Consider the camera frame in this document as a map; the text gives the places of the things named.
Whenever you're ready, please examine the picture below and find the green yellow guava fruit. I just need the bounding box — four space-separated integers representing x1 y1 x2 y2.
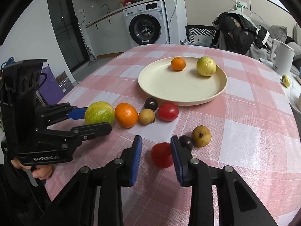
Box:
84 101 115 124

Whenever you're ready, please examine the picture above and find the small red tomato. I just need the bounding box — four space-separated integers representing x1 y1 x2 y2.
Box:
151 142 173 168

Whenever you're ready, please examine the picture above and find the large orange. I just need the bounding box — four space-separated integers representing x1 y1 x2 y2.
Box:
115 103 138 129

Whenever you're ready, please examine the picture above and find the brown longan fruit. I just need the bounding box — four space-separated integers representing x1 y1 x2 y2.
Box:
138 109 155 125

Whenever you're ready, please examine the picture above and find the dark purple plum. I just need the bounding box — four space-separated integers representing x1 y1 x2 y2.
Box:
144 97 159 112

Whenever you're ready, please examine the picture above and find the large red tomato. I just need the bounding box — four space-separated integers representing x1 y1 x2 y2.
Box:
158 103 179 122

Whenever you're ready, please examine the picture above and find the brown longan with stem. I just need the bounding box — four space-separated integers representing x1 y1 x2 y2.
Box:
191 125 212 148

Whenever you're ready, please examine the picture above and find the person's left hand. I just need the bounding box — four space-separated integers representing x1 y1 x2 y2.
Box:
11 158 53 180

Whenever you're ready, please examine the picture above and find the purple bag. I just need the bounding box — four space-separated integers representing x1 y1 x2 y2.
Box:
38 66 65 105

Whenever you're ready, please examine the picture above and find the pink checked tablecloth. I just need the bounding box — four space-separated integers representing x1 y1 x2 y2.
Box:
45 44 300 225

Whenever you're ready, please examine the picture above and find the cream round plate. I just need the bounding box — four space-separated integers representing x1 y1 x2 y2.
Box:
138 56 228 106

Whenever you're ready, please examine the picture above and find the white cup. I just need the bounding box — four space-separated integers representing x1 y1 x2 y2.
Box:
295 93 301 112

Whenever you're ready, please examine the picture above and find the small orange on plate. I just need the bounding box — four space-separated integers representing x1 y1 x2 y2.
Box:
170 57 186 71

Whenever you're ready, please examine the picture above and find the white washing machine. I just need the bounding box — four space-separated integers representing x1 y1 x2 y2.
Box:
123 0 169 47

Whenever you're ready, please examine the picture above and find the yellow fruit on side table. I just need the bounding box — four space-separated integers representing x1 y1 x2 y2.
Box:
282 75 291 88

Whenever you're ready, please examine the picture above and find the white side table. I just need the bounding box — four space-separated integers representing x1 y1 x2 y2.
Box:
260 58 300 123

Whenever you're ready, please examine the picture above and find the black mesh chair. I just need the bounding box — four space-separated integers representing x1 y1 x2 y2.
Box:
185 25 216 47

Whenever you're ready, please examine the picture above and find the white electric kettle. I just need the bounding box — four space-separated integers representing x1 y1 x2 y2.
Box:
270 39 295 76

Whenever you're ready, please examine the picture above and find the pile of dark clothes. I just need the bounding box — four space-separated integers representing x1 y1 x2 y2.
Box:
210 10 270 55

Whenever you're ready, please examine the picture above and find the grey sofa cushion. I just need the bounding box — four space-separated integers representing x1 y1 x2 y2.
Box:
268 25 287 42

